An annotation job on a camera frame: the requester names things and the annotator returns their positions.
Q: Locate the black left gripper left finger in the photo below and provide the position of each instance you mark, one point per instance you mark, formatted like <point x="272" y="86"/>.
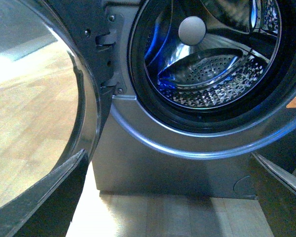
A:
<point x="46" y="208"/>

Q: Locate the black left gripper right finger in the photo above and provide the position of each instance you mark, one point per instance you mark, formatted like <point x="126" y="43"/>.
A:
<point x="276" y="193"/>

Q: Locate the perforated steel washer drum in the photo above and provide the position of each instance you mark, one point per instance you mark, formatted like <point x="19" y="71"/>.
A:
<point x="206" y="54"/>

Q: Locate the round glass washer door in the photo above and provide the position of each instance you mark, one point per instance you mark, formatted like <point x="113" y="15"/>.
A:
<point x="41" y="121"/>

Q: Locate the grey front-load washing machine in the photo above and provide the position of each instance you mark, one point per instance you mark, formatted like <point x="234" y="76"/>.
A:
<point x="151" y="146"/>

